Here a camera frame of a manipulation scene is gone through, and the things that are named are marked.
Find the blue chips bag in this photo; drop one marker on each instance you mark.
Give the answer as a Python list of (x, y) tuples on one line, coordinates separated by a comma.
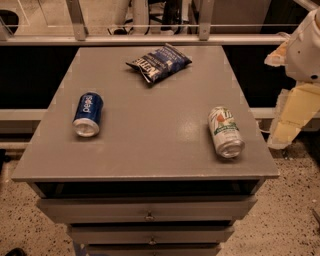
[(160, 63)]

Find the white green soda can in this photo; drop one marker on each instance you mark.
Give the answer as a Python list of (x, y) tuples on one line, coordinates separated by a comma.
[(225, 133)]

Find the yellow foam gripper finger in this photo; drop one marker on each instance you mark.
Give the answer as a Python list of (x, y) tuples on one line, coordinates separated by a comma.
[(277, 58), (294, 109)]

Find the blue pepsi can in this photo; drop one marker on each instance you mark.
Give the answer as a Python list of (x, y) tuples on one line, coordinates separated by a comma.
[(87, 118)]

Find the grey drawer cabinet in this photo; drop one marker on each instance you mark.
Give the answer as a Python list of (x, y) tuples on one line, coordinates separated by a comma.
[(150, 183)]

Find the metal railing frame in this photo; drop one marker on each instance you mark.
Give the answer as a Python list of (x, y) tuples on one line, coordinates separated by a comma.
[(86, 23)]

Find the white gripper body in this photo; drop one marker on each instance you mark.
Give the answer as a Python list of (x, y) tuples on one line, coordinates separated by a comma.
[(305, 55)]

